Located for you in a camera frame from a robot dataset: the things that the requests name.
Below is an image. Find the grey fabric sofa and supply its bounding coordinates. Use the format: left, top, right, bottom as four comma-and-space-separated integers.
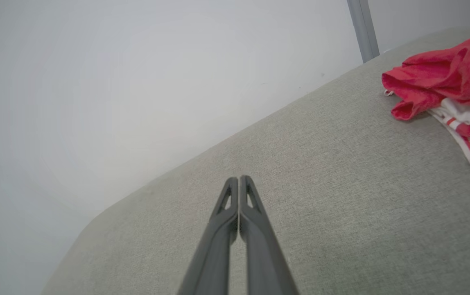
41, 27, 470, 295

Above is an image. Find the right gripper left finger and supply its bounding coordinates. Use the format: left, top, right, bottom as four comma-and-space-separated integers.
178, 177, 239, 295

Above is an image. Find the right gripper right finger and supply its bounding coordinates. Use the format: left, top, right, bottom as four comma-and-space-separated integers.
239, 175, 299, 295

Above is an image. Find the red basketball jersey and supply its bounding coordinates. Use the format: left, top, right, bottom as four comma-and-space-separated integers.
382, 28, 470, 165

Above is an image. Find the grey metal post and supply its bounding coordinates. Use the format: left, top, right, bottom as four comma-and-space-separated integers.
346, 0, 381, 63

